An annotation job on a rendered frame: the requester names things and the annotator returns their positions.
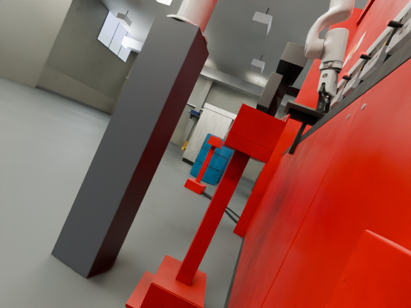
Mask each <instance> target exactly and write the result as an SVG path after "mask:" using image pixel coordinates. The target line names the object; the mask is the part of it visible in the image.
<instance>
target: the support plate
mask: <svg viewBox="0 0 411 308"><path fill-rule="evenodd" d="M289 108H292V109H295V110H298V111H300V112H304V113H306V114H309V115H311V116H315V117H317V118H318V119H317V122H318V121H319V120H320V119H321V118H323V116H324V115H326V114H324V113H321V111H316V109H313V108H310V107H307V106H305V105H302V104H299V103H296V102H293V101H290V100H288V102H287V105H286V107H285V110H284V112H285V113H287V112H288V110H289ZM317 122H316V123H317Z"/></svg>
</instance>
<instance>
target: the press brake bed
mask: <svg viewBox="0 0 411 308"><path fill-rule="evenodd" d="M364 230H369V231H371V232H373V233H376V234H378V235H380V236H382V237H384V238H386V239H388V240H390V241H392V242H394V243H396V244H398V245H400V246H402V247H404V248H406V249H408V250H410V251H411V58H410V59H409V60H408V61H407V62H405V63H404V64H402V65H401V66H400V67H398V68H397V69H396V70H395V71H393V72H392V73H390V74H389V75H388V76H387V77H386V78H384V79H383V80H381V81H380V82H379V83H377V84H376V85H375V86H374V87H372V88H371V89H369V90H368V91H367V92H366V93H364V94H363V95H362V96H361V97H359V98H358V99H356V100H355V101H354V102H353V103H351V104H350V105H348V107H346V108H345V109H343V110H342V111H341V112H340V113H338V114H337V115H335V116H334V117H333V118H332V119H330V120H329V121H328V122H327V123H325V124H324V125H322V126H321V127H320V128H319V129H317V130H316V131H315V132H313V133H312V134H310V135H309V136H308V137H307V138H306V139H304V140H303V141H301V142H300V143H299V144H297V146H296V148H295V150H294V152H293V154H289V153H288V152H287V153H286V154H285V155H283V156H282V157H281V158H280V160H279V162H278V165H277V167H276V169H275V171H274V173H273V175H272V177H271V179H270V181H269V183H268V185H267V188H266V190H265V192H264V194H263V196H262V198H261V201H260V202H259V205H258V206H257V209H256V211H255V213H254V215H253V217H252V219H251V221H250V224H249V226H248V228H247V230H246V232H245V235H244V237H243V240H242V243H241V247H240V250H239V254H238V257H237V261H236V264H235V268H234V272H233V275H232V279H231V283H230V286H229V290H228V294H227V297H226V301H225V304H224V307H223V308H325V307H326V305H327V303H328V301H329V299H330V297H331V295H332V293H333V291H334V289H335V287H336V285H337V283H338V281H339V279H340V277H341V275H342V273H343V271H344V269H345V267H346V265H347V262H348V261H349V259H350V256H351V255H352V253H353V251H354V249H355V247H356V245H357V243H358V241H359V239H360V237H361V234H362V233H363V231H364Z"/></svg>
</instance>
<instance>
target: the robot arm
mask: <svg viewBox="0 0 411 308"><path fill-rule="evenodd" d="M217 1H218V0H183V2H182V5H181V6H180V9H179V11H178V13H177V15H167V17H171V18H174V19H177V20H180V21H184V22H186V23H190V24H193V25H195V26H199V27H200V29H201V32H202V36H203V38H204V41H205V44H206V46H207V44H208V41H207V38H206V36H205V35H204V33H203V32H204V30H205V28H206V26H207V23H208V21H209V19H210V17H211V14H212V12H213V10H214V8H215V6H216V4H217ZM354 4H355V0H331V1H330V8H329V11H328V12H327V13H325V14H324V15H322V16H321V17H320V18H319V19H318V20H317V21H316V22H315V23H314V24H313V26H312V27H311V29H310V30H309V32H308V35H307V38H306V44H305V52H304V54H305V57H306V58H307V59H320V60H321V62H320V67H319V71H320V74H321V76H320V80H319V85H318V89H317V93H318V94H319V96H318V100H317V107H316V111H321V113H324V114H327V113H328V112H329V110H330V104H331V99H332V97H333V98H335V97H336V90H337V85H338V74H339V73H340V71H341V70H342V68H343V62H344V56H345V52H346V46H347V41H348V36H349V30H348V29H346V28H336V29H332V30H330V31H328V32H327V33H326V35H325V39H319V38H318V36H319V32H320V31H321V30H323V29H324V28H326V27H328V26H331V25H333V24H337V23H341V22H343V21H346V20H348V19H349V18H350V17H351V15H352V12H353V9H354ZM327 96H328V97H327ZM325 100H326V101H325Z"/></svg>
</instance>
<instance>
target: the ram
mask: <svg viewBox="0 0 411 308"><path fill-rule="evenodd" d="M409 1H410V0H375V1H374V3H373V4H372V6H371V7H370V9H369V10H368V12H367V13H366V15H365V17H364V18H363V19H362V21H361V23H360V24H359V25H358V27H357V29H356V31H355V33H354V36H353V37H352V40H351V41H350V43H349V46H348V48H347V50H346V52H345V56H344V62H343V64H344V63H345V61H346V58H347V56H348V55H349V53H350V52H351V51H353V49H354V47H355V45H356V44H357V45H358V43H359V41H360V39H361V37H362V36H363V34H364V33H365V32H366V33H365V35H364V37H363V39H362V41H361V43H360V46H359V47H358V48H357V50H356V51H355V49H356V47H357V45H356V47H355V49H354V51H353V53H352V52H351V53H352V55H350V56H351V57H350V56H349V57H350V58H348V60H347V62H346V64H345V65H344V66H343V68H342V70H341V71H340V73H339V74H338V83H339V82H340V81H341V80H342V77H343V73H344V72H346V73H348V72H349V70H350V69H351V68H352V67H353V66H354V65H355V64H356V63H357V61H358V60H359V59H360V53H361V52H362V51H363V52H366V51H367V50H368V49H369V47H370V46H371V45H372V44H373V43H374V42H375V41H376V40H377V38H378V37H379V36H380V35H381V33H382V32H383V31H384V30H385V29H386V28H387V27H388V26H386V25H385V23H386V21H387V20H394V19H395V18H396V17H397V15H398V14H399V13H400V12H401V10H402V9H403V8H404V7H405V6H406V5H407V4H408V3H409ZM410 8H411V4H410V5H409V6H408V8H406V9H405V11H404V12H403V13H402V14H401V16H400V17H399V18H398V19H397V20H396V21H399V22H401V21H402V19H403V17H404V15H405V13H406V12H407V11H408V10H409V9H410ZM391 28H392V27H390V28H389V29H388V30H387V31H386V33H384V35H383V36H381V38H380V39H379V40H378V41H377V42H376V44H375V45H374V46H373V47H372V48H371V49H370V50H369V51H368V52H367V54H371V53H372V51H373V49H374V47H375V46H376V45H377V44H378V43H379V42H380V41H381V40H382V39H383V38H384V36H385V35H386V34H387V33H388V32H389V31H390V29H391ZM362 60H363V59H362ZM362 60H361V61H362ZM361 61H359V63H358V64H357V65H356V66H355V67H354V68H353V69H352V71H351V72H350V73H349V74H348V75H350V74H352V73H353V72H354V70H355V68H356V67H357V66H358V65H359V64H360V62H361Z"/></svg>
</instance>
